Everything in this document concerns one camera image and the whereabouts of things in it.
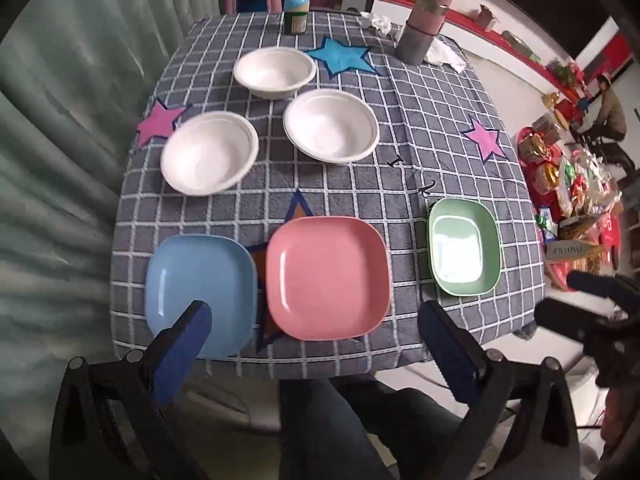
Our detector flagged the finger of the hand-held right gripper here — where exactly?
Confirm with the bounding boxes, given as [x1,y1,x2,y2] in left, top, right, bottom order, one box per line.
[566,270,640,312]
[534,298,626,361]

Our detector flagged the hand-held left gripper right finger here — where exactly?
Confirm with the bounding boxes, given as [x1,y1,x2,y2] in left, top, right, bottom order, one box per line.
[417,300,584,480]

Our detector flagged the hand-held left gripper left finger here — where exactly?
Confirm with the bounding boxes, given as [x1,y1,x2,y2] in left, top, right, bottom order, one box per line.
[49,300,214,480]

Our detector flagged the blue square plate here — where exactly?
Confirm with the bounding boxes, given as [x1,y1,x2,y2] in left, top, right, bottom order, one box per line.
[144,235,258,360]

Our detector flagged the green square plate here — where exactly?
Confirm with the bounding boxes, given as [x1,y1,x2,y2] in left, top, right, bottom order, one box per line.
[428,197,500,297]

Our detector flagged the pink square plate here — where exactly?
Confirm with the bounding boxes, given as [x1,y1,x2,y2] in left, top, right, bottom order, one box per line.
[265,216,391,342]

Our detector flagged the white paper bowl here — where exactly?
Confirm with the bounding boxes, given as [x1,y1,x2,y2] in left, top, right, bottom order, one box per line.
[233,47,318,100]
[160,111,259,197]
[282,89,380,164]

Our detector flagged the pile of colourful packaged goods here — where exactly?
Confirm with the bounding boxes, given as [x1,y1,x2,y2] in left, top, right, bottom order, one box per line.
[515,105,640,292]

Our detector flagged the person's legs in jeans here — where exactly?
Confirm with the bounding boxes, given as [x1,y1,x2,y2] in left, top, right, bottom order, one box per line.
[277,377,472,480]

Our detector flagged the grey checked star tablecloth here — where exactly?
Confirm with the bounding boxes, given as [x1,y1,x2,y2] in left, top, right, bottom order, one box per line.
[110,10,547,381]

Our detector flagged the green curtain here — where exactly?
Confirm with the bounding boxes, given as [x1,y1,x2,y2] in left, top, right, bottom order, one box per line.
[0,0,224,461]

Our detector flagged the crumpled white tissue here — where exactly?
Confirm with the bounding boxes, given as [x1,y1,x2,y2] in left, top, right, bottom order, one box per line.
[357,10,394,37]
[425,35,468,74]

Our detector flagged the pink and grey thermos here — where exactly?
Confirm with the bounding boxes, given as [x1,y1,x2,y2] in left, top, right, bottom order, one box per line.
[395,0,457,66]

